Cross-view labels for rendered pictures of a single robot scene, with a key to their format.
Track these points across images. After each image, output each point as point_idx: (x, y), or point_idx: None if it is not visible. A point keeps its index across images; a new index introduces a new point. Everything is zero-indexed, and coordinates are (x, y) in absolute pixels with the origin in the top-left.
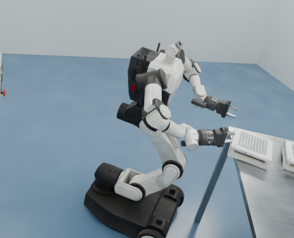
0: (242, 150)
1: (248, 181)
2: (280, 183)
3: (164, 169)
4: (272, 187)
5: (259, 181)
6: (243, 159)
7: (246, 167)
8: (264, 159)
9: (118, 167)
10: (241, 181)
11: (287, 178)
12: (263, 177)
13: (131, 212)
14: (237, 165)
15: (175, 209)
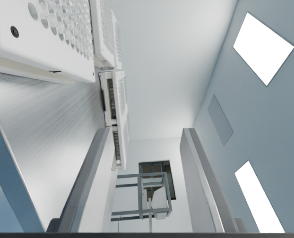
0: (51, 67)
1: (47, 182)
2: (79, 118)
3: None
4: (75, 145)
5: (61, 151)
6: (17, 73)
7: (28, 111)
8: (87, 80)
9: None
10: (29, 206)
11: (81, 87)
12: (63, 125)
13: None
14: None
15: None
